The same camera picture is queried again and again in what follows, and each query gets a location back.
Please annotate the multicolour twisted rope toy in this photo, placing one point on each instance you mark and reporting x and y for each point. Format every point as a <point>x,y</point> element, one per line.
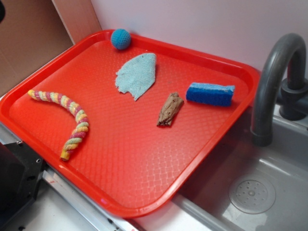
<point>81,119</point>

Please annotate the grey toy sink basin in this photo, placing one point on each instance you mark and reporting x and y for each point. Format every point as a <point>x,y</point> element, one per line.
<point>284,163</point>

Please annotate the red plastic tray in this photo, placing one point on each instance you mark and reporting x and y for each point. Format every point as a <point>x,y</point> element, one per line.
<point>126,163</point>

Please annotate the brown cardboard panel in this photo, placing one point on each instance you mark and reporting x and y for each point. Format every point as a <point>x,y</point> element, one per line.
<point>33,32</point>

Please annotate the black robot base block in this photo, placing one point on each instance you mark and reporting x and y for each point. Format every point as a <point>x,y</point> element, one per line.
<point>21,170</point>

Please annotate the light blue cloth piece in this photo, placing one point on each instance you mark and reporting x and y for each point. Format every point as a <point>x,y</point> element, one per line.
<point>137,75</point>

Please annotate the blue sponge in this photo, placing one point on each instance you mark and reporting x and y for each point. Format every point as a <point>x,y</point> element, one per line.
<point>212,94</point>

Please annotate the grey toy faucet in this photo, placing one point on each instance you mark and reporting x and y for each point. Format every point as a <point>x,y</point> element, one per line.
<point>283,81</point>

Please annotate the blue knitted ball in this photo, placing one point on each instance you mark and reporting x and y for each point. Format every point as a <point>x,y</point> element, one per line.
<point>120,39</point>

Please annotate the round sink drain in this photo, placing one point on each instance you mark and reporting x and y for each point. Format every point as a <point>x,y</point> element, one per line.
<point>252,194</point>

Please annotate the brown wood chip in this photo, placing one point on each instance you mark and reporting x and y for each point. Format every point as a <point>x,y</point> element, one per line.
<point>170,109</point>

